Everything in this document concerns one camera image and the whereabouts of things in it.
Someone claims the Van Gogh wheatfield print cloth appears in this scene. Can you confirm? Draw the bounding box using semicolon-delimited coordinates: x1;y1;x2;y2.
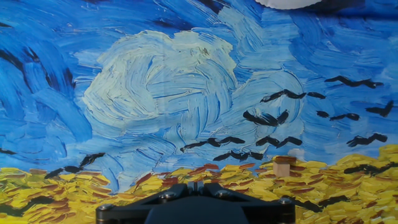
0;0;398;224

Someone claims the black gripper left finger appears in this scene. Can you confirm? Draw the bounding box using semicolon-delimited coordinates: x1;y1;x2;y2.
95;182;197;224

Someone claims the small wooden cube block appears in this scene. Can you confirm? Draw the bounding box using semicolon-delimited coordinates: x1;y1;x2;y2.
272;161;291;178

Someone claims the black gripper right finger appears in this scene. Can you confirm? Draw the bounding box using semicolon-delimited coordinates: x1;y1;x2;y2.
196;182;296;224

